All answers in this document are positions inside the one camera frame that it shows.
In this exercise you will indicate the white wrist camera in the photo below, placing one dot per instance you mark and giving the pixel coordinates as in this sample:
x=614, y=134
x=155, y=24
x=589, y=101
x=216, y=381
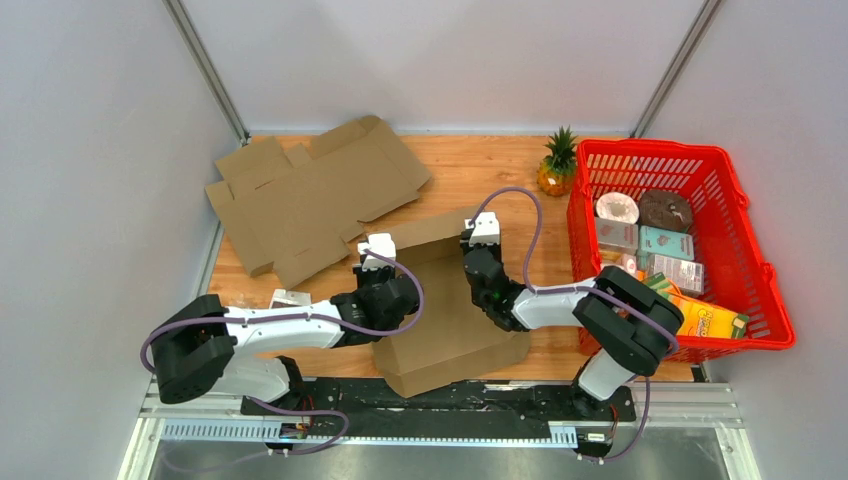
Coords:
x=484, y=229
x=377, y=251

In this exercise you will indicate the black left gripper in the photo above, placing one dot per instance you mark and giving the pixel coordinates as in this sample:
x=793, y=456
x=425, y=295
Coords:
x=363, y=275

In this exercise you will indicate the green striped box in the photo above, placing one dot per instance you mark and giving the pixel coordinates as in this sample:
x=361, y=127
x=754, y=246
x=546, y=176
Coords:
x=661, y=284

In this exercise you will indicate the small pineapple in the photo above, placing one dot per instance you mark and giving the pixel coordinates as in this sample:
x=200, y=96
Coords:
x=557, y=169

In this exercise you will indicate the flat cardboard box blank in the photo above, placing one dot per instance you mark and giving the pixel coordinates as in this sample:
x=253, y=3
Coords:
x=292, y=211

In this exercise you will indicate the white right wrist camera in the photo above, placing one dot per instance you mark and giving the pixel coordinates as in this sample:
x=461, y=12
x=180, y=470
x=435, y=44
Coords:
x=484, y=229

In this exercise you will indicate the red plastic basket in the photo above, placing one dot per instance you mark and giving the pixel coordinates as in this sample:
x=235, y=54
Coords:
x=737, y=277

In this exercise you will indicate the black star packet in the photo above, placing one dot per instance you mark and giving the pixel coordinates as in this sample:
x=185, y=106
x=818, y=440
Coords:
x=282, y=298

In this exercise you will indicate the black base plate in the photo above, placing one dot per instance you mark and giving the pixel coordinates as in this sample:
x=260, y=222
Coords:
x=470, y=409

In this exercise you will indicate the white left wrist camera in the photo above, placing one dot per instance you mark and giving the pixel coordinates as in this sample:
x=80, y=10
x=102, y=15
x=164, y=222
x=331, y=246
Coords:
x=377, y=251

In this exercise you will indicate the grey patterned carton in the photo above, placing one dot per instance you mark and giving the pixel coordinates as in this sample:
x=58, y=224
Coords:
x=689, y=276

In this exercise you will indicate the teal small carton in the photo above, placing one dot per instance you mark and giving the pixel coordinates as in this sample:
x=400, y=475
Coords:
x=653, y=240

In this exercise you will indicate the brown cardboard box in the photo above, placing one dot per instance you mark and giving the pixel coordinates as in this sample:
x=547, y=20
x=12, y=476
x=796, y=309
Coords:
x=453, y=340

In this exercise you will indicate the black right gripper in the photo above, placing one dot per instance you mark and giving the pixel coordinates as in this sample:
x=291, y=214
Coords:
x=494, y=249

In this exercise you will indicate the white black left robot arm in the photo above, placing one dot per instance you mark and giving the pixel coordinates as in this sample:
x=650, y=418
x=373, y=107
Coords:
x=207, y=347

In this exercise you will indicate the brown chocolate donut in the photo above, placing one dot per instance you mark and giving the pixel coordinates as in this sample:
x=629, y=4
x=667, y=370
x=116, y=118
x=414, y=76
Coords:
x=665, y=210

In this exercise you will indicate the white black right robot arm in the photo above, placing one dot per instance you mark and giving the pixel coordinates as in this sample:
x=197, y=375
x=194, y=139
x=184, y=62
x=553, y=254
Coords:
x=635, y=326

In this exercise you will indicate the pink grey small carton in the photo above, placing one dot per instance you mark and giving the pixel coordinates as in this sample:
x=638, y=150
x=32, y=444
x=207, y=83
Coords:
x=616, y=236

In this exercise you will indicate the yellow orange snack box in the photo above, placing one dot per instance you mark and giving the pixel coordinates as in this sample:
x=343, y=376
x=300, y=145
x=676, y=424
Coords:
x=703, y=319

